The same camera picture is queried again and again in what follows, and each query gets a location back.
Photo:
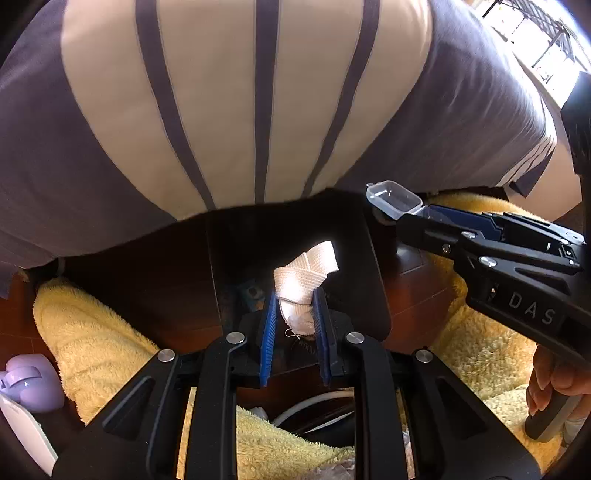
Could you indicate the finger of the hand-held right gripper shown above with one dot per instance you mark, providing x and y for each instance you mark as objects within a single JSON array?
[
  {"x": 434, "y": 235},
  {"x": 531, "y": 235}
]

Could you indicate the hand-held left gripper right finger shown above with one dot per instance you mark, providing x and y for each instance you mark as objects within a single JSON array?
[{"x": 324, "y": 337}]

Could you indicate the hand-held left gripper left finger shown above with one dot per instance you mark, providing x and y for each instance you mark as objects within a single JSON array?
[{"x": 268, "y": 337}]

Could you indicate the clear plastic box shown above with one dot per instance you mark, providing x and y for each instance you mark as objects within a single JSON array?
[{"x": 392, "y": 199}]

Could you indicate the dark brown bin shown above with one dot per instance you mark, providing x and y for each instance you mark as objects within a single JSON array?
[{"x": 360, "y": 286}]

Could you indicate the white cloth strip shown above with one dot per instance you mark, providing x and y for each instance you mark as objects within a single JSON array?
[{"x": 300, "y": 277}]

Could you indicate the person's right hand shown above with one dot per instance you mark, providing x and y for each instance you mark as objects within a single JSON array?
[{"x": 575, "y": 381}]

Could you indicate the small blue packet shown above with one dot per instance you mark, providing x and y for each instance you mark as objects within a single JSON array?
[{"x": 251, "y": 293}]

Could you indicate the yellow fluffy towel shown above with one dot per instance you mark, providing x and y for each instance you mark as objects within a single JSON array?
[
  {"x": 489, "y": 350},
  {"x": 101, "y": 341}
]

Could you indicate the brown curtain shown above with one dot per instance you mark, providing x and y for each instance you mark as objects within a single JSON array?
[{"x": 579, "y": 124}]

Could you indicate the window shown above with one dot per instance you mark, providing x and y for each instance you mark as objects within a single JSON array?
[{"x": 517, "y": 23}]

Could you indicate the blue white striped blanket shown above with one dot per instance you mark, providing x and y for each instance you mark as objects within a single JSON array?
[{"x": 221, "y": 115}]

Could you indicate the purple plastic toy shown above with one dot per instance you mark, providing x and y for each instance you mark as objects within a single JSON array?
[{"x": 30, "y": 383}]

